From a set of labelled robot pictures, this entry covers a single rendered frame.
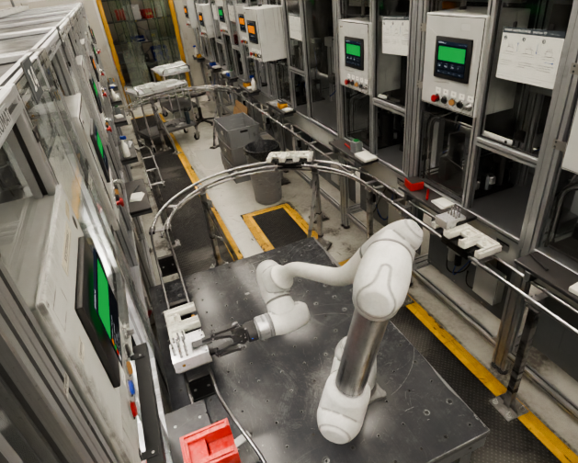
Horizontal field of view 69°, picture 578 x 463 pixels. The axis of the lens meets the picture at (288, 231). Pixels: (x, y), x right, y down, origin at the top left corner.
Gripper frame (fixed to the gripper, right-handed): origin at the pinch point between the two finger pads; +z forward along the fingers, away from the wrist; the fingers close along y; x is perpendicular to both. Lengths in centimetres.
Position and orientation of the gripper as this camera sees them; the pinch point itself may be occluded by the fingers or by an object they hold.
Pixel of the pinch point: (202, 347)
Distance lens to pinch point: 159.3
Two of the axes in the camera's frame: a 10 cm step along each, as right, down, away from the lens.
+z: -9.2, 2.6, -2.7
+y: -0.9, -8.5, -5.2
